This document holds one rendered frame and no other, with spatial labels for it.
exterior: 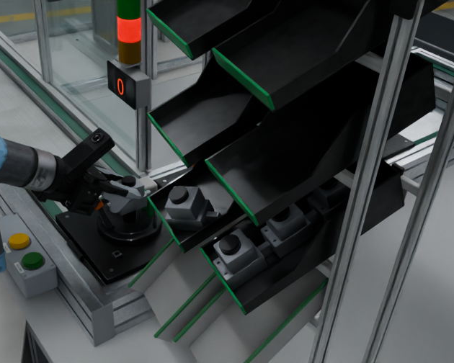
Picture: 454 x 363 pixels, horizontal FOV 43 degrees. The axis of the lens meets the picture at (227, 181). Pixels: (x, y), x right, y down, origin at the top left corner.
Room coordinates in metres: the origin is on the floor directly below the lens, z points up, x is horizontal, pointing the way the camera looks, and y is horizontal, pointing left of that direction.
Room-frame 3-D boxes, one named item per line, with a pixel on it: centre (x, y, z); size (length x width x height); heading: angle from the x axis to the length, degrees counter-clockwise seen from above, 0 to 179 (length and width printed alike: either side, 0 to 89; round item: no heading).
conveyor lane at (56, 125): (1.21, 0.38, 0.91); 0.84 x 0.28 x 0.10; 41
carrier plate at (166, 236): (0.97, 0.20, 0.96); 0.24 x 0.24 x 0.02; 41
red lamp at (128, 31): (1.19, 0.24, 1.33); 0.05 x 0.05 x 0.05
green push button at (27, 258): (0.84, 0.38, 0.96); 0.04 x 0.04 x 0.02
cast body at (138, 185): (0.98, 0.20, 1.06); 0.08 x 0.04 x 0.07; 131
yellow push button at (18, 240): (0.89, 0.42, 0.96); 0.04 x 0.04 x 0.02
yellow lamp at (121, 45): (1.19, 0.24, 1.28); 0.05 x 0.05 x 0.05
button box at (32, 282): (0.89, 0.42, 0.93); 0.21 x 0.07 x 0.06; 41
